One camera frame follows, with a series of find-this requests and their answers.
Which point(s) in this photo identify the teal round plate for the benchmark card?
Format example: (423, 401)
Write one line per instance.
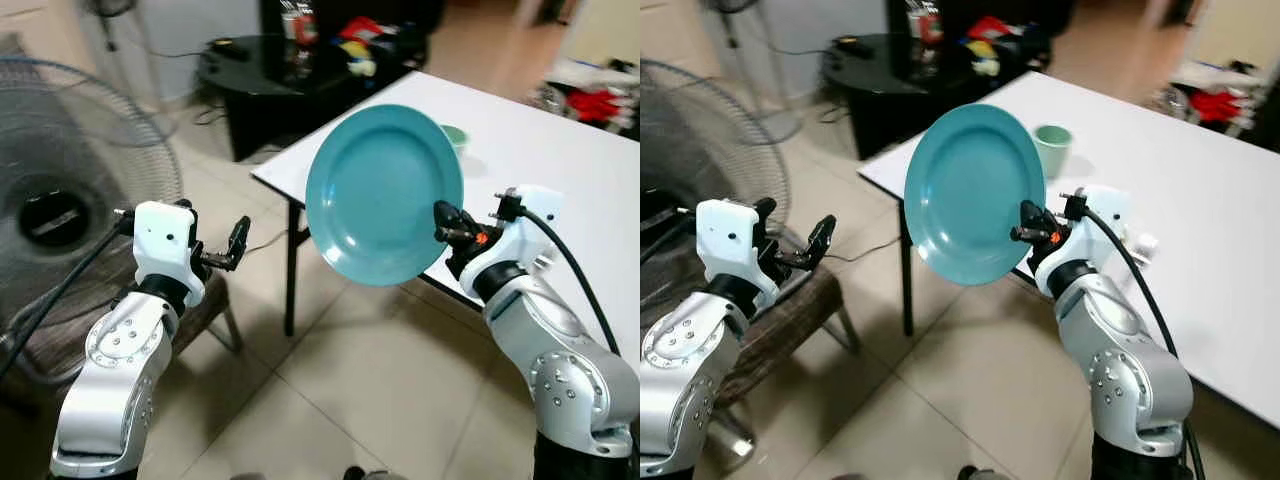
(965, 195)
(375, 195)

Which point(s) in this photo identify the brown woven stool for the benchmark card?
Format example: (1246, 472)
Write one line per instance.
(205, 300)
(805, 300)

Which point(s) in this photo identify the black cabinet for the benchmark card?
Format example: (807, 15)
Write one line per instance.
(1040, 20)
(410, 20)

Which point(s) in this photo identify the white low rack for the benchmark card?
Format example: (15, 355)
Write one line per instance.
(600, 75)
(1215, 75)

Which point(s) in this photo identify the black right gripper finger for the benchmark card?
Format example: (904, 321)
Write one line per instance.
(1030, 220)
(450, 222)

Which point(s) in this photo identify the colourful toy pile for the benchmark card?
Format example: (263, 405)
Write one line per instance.
(362, 45)
(988, 45)

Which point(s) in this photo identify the red bag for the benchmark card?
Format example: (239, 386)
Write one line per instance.
(595, 105)
(1220, 105)

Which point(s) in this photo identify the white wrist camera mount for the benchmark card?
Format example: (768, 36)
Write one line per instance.
(728, 235)
(1095, 225)
(525, 230)
(162, 240)

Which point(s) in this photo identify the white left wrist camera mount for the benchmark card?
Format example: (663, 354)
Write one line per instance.
(162, 240)
(728, 235)

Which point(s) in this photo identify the black round side table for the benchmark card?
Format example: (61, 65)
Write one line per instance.
(255, 95)
(880, 95)

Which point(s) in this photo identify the red and white can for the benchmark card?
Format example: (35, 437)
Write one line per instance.
(300, 30)
(927, 28)

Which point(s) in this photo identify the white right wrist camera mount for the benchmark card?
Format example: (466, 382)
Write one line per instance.
(525, 230)
(1095, 225)

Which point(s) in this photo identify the black robot foot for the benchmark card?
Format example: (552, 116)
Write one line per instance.
(366, 473)
(980, 473)

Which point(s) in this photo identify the white rectangular table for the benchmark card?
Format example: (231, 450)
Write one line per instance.
(1180, 190)
(540, 140)

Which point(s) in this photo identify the grey pedestal fan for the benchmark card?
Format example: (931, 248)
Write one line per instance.
(728, 5)
(110, 8)

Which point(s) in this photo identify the pale green cup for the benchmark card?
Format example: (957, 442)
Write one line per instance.
(1054, 148)
(457, 138)

